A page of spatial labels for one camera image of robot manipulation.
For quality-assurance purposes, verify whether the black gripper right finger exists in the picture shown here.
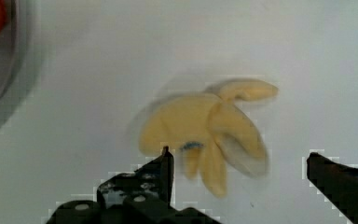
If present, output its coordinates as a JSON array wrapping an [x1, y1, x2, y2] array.
[[306, 152, 358, 224]]

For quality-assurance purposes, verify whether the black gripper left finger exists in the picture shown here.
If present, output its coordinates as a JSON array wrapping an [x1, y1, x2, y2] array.
[[46, 147, 221, 224]]

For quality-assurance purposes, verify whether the yellow peeled toy banana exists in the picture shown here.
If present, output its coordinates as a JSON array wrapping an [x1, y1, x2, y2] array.
[[139, 79, 279, 197]]

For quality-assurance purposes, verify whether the grey round plate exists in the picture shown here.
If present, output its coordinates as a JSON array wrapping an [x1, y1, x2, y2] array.
[[0, 0, 21, 98]]

